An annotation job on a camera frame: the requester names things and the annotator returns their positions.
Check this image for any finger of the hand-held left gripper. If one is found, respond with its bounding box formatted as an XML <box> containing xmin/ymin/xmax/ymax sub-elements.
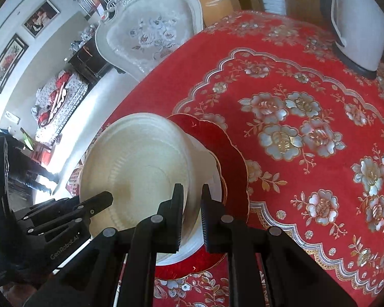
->
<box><xmin>27</xmin><ymin>217</ymin><xmax>91</xmax><ymax>242</ymax></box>
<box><xmin>17</xmin><ymin>191</ymin><xmax>113</xmax><ymax>224</ymax></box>

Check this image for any dark wooden cabinet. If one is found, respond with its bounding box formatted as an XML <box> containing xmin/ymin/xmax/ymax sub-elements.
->
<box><xmin>67</xmin><ymin>37</ymin><xmax>116</xmax><ymax>87</ymax></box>

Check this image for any white electric kettle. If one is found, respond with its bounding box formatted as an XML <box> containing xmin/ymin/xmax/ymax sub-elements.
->
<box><xmin>330</xmin><ymin>0</ymin><xmax>384</xmax><ymax>80</ymax></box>

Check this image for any white foam bowl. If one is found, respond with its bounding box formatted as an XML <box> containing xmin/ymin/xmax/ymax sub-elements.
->
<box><xmin>154</xmin><ymin>134</ymin><xmax>227</xmax><ymax>267</ymax></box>

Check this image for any red floral tablecloth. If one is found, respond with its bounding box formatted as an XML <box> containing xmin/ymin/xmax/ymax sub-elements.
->
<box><xmin>67</xmin><ymin>9</ymin><xmax>384</xmax><ymax>307</ymax></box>

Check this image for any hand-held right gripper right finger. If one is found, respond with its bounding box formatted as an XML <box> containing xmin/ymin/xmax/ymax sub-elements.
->
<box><xmin>201</xmin><ymin>184</ymin><xmax>359</xmax><ymax>307</ymax></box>

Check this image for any white carved floral chair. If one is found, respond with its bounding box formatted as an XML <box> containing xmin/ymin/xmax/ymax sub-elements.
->
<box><xmin>94</xmin><ymin>0</ymin><xmax>204</xmax><ymax>83</ymax></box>

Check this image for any floral covered sofa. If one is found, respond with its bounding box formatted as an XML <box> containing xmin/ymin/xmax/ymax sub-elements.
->
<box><xmin>31</xmin><ymin>70</ymin><xmax>91</xmax><ymax>145</ymax></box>

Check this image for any framed portrait picture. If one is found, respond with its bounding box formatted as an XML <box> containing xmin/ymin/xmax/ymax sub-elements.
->
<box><xmin>22</xmin><ymin>0</ymin><xmax>60</xmax><ymax>38</ymax></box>

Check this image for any beige ribbed bowl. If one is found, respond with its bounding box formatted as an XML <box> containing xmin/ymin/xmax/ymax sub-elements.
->
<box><xmin>79</xmin><ymin>113</ymin><xmax>201</xmax><ymax>257</ymax></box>

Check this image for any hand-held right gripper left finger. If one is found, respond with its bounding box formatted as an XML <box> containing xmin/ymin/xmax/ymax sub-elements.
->
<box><xmin>26</xmin><ymin>183</ymin><xmax>184</xmax><ymax>307</ymax></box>

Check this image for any dark low table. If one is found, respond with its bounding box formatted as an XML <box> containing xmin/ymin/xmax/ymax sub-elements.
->
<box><xmin>5</xmin><ymin>134</ymin><xmax>60</xmax><ymax>206</ymax></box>

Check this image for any red glass plate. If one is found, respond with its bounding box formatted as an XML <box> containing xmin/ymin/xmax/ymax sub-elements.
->
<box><xmin>154</xmin><ymin>113</ymin><xmax>251</xmax><ymax>281</ymax></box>

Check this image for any framed flower picture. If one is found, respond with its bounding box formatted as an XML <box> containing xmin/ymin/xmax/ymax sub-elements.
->
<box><xmin>0</xmin><ymin>34</ymin><xmax>29</xmax><ymax>94</ymax></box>

